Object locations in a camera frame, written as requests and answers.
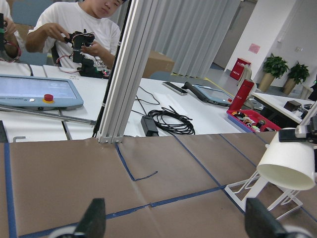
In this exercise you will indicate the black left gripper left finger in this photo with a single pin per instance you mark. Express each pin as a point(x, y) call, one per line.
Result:
point(93, 223)

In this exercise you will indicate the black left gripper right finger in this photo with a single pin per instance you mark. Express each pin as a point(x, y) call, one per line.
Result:
point(259, 222)

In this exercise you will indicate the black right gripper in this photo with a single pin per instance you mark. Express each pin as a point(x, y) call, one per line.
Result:
point(305, 131)

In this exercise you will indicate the cream white plastic cup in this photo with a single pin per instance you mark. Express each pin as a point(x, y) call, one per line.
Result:
point(290, 165)

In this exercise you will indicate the red parts bin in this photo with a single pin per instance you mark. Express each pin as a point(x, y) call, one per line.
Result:
point(251, 121)

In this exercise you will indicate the right teach pendant tablet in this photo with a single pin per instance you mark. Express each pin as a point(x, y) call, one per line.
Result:
point(209, 95)

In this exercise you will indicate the teach pendant tablet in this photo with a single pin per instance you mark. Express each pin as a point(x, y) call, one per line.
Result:
point(209, 95)
point(38, 93)

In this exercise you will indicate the metal reacher grabber tool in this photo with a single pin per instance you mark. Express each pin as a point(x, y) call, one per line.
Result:
point(47, 115)

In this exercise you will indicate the black power adapter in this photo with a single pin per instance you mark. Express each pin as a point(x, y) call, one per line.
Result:
point(149, 126)

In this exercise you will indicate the smartphone on table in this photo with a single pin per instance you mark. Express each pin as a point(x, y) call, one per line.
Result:
point(174, 88)

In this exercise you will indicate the left teach pendant tablet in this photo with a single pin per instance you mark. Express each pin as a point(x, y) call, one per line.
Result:
point(38, 93)

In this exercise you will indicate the cardboard box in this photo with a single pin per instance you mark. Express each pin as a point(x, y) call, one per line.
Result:
point(157, 62)

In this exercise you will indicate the person in white t-shirt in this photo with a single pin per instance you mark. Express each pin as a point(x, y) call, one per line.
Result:
point(63, 22)

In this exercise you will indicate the white wire cup rack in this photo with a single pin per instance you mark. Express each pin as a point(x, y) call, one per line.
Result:
point(280, 201)

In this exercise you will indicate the aluminium frame post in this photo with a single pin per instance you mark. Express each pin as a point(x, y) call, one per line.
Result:
point(141, 24)

